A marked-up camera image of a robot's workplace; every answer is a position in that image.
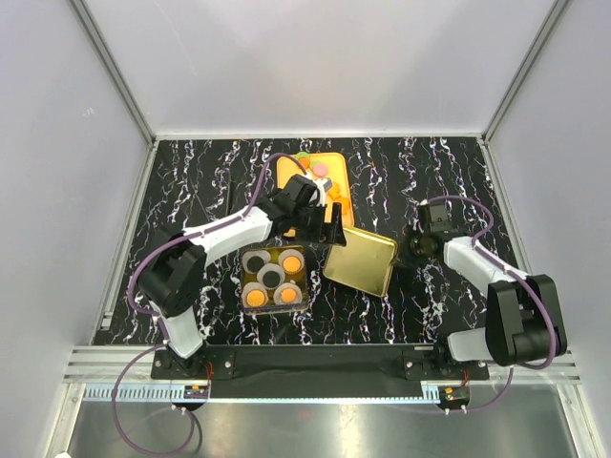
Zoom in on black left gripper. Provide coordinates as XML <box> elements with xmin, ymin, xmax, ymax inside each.
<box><xmin>292</xmin><ymin>201</ymin><xmax>346</xmax><ymax>246</ymax></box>

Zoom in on gold tin lid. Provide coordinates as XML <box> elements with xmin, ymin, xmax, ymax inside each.
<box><xmin>323</xmin><ymin>227</ymin><xmax>397</xmax><ymax>298</ymax></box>

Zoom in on tan round biscuit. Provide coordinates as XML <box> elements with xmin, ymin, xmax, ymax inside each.
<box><xmin>283</xmin><ymin>256</ymin><xmax>303</xmax><ymax>274</ymax></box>
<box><xmin>245</xmin><ymin>289</ymin><xmax>267</xmax><ymax>308</ymax></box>

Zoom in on orange flower sandwich cookie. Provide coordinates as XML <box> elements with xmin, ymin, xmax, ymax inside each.
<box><xmin>280</xmin><ymin>287</ymin><xmax>298</xmax><ymax>303</ymax></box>

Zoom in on decorated cookie tin box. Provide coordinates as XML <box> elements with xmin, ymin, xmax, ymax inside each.
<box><xmin>241</xmin><ymin>245</ymin><xmax>309</xmax><ymax>315</ymax></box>

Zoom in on metal tongs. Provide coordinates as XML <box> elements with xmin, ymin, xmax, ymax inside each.
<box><xmin>194</xmin><ymin>170</ymin><xmax>234</xmax><ymax>223</ymax></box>

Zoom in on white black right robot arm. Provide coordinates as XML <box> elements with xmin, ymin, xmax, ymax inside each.
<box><xmin>394</xmin><ymin>196</ymin><xmax>568</xmax><ymax>379</ymax></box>

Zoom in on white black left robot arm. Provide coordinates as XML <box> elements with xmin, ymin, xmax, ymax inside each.
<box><xmin>127</xmin><ymin>175</ymin><xmax>347</xmax><ymax>378</ymax></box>

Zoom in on yellow fish cookie lower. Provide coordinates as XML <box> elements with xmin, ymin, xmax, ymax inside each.
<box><xmin>337</xmin><ymin>198</ymin><xmax>350</xmax><ymax>215</ymax></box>

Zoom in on yellow fish cookie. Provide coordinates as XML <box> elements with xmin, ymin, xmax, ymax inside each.
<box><xmin>337</xmin><ymin>198</ymin><xmax>350</xmax><ymax>215</ymax></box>
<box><xmin>328</xmin><ymin>182</ymin><xmax>342</xmax><ymax>201</ymax></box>

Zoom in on yellow fish cookie upper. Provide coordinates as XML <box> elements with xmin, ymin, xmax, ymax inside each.
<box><xmin>328</xmin><ymin>182</ymin><xmax>342</xmax><ymax>201</ymax></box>

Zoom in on pink sandwich cookie upper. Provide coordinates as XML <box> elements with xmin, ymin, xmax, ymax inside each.
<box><xmin>312</xmin><ymin>163</ymin><xmax>328</xmax><ymax>177</ymax></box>

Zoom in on yellow plastic tray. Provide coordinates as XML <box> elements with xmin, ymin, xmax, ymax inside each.
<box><xmin>276</xmin><ymin>153</ymin><xmax>355</xmax><ymax>241</ymax></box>

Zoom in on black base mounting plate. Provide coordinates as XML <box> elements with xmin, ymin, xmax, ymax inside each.
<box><xmin>151</xmin><ymin>343</ymin><xmax>490</xmax><ymax>400</ymax></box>

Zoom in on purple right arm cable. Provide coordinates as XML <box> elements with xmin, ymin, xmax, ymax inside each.
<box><xmin>424</xmin><ymin>195</ymin><xmax>559</xmax><ymax>411</ymax></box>

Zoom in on aluminium frame rail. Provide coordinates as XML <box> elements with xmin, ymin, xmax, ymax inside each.
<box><xmin>63</xmin><ymin>345</ymin><xmax>211</xmax><ymax>403</ymax></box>

